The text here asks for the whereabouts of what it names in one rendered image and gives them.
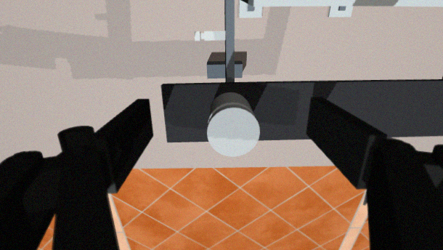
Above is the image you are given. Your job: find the grey metal cylinder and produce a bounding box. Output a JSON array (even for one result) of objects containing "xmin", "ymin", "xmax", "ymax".
[{"xmin": 207, "ymin": 92, "xmax": 260, "ymax": 157}]

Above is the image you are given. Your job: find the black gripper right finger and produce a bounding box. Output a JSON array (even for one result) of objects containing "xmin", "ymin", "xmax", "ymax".
[{"xmin": 306, "ymin": 97, "xmax": 443, "ymax": 250}]

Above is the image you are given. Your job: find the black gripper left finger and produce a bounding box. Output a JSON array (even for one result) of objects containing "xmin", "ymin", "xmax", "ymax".
[{"xmin": 0, "ymin": 99, "xmax": 153, "ymax": 250}]

